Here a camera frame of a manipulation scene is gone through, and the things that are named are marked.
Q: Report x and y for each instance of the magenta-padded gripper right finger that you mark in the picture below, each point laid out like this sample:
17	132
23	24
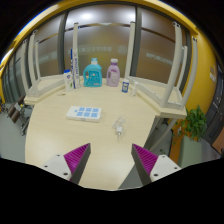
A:
146	159

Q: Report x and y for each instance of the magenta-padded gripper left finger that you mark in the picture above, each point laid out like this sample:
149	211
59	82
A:
76	158

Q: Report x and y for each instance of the white charger block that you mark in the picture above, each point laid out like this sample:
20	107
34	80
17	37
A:
119	130

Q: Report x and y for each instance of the white power strip blue sockets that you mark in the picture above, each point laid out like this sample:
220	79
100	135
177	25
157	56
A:
83	114

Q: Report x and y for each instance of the potted green plant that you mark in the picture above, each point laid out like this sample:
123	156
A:
195	123

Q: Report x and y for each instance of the small white pump bottle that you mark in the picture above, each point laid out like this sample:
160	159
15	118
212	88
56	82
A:
134	90

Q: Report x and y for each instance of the small blue white canister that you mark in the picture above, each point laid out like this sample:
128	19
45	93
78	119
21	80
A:
125	86

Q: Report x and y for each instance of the brown padded chair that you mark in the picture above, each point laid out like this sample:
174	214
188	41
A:
15	113

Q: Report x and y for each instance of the white bottle blue cap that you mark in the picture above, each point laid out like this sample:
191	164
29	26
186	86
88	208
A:
68	81

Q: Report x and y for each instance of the teal detergent bottle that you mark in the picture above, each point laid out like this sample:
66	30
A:
92	76

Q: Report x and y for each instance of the tall blue white box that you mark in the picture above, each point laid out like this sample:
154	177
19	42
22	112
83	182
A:
75	68

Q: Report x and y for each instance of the purple detergent bottle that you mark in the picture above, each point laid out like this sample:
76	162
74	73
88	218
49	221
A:
113	75

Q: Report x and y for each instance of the white metal frame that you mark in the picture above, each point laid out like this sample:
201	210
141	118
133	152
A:
32	66
175	66

